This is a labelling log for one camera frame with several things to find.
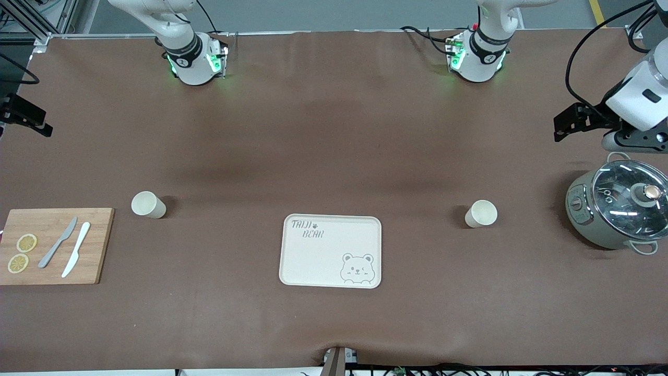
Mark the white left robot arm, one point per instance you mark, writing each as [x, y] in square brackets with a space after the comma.
[482, 57]

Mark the glass pot lid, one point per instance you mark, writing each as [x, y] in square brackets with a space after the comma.
[626, 198]

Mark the cream bear print tray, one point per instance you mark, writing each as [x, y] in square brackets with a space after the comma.
[323, 256]

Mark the aluminium frame profile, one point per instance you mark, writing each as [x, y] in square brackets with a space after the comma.
[31, 26]

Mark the white plastic cup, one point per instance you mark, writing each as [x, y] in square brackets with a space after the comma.
[148, 204]
[481, 213]

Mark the grey-green electric cooking pot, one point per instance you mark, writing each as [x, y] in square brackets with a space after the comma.
[584, 219]

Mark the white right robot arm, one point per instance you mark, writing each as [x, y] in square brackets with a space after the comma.
[190, 62]

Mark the white plastic knife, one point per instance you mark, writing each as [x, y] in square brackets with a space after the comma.
[76, 250]

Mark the grey plastic knife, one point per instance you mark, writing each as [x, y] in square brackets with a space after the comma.
[57, 243]

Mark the brown table cover mat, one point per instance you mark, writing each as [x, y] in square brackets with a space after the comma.
[334, 130]

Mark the bamboo cutting board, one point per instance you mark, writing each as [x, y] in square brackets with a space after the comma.
[99, 250]

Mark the yellow lemon slice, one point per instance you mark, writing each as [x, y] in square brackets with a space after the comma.
[27, 243]
[18, 263]

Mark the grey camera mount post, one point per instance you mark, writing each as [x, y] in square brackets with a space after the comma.
[336, 363]

